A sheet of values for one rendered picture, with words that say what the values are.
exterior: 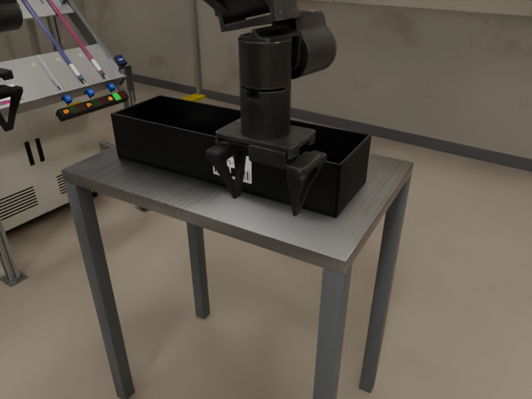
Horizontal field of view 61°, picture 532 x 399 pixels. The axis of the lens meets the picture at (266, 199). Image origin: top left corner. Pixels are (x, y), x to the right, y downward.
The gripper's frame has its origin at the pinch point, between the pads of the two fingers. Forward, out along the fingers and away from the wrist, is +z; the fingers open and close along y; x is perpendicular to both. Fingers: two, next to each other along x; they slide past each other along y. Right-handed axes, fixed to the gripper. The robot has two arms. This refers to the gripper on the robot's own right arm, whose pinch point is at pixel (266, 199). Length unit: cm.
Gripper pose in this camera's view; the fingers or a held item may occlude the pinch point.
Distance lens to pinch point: 57.2
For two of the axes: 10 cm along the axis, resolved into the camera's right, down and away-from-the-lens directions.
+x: -5.0, 4.2, -7.5
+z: 0.0, 8.7, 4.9
